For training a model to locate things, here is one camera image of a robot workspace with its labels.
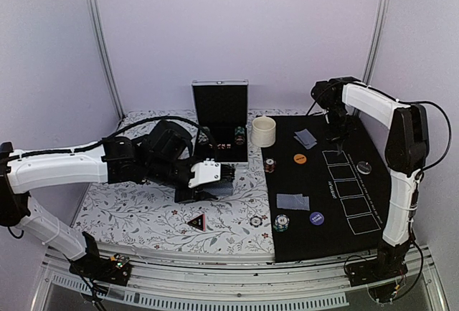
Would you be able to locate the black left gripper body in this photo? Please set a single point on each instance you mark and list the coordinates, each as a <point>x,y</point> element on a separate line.
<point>164,171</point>

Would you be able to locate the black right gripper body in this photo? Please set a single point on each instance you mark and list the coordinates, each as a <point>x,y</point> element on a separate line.
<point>341,127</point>

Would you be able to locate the clear dealer button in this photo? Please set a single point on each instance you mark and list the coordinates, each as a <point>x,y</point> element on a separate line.
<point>364,167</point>

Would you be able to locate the orange big blind button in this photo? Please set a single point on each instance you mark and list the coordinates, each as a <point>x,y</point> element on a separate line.
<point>300,158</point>

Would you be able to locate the blue playing card deck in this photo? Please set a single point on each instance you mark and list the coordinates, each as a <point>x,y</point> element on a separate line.
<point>221,188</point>

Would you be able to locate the red black moved chip stack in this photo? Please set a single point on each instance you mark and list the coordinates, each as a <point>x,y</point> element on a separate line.
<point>269,165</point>

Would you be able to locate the purple small blind button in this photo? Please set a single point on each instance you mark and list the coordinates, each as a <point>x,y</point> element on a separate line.
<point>316,218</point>

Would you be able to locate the single blue ten chip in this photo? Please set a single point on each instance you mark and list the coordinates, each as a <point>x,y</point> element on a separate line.
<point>255,221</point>

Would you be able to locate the blue green moved chip stack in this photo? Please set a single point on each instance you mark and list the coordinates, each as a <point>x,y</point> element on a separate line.
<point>281,223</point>

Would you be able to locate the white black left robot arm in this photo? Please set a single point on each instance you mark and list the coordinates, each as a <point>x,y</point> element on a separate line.
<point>155,149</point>

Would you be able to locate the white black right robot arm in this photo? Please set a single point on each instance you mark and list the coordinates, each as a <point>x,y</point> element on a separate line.
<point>406,149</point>

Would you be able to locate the red triangular all-in marker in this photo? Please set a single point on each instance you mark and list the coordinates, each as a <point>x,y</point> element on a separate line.
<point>198,223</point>

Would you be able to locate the row of red dice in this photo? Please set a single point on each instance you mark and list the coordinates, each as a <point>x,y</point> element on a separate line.
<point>221,146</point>

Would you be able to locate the floral table cloth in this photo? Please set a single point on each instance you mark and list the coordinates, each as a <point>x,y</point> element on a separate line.
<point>146,216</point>

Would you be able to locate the black poker mat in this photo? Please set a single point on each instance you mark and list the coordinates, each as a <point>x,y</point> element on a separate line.
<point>355,206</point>

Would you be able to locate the white ceramic cup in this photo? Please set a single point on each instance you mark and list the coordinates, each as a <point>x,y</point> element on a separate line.
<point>263,132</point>

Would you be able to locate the aluminium poker chip case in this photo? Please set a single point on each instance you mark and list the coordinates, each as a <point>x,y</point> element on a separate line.
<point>221,106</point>

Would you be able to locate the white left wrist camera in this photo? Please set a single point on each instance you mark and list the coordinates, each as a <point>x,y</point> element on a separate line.
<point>203,173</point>

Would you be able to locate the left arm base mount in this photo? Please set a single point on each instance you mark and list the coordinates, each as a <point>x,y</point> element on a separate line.
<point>113,270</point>

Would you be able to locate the right aluminium frame post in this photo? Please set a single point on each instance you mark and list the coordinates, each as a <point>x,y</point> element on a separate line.
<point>381,14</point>

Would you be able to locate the aluminium frame post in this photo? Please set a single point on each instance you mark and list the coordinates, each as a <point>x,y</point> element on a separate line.
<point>94,12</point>
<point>381,14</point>

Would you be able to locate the left aluminium frame post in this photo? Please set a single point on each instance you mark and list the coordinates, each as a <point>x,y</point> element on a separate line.
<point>94,12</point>

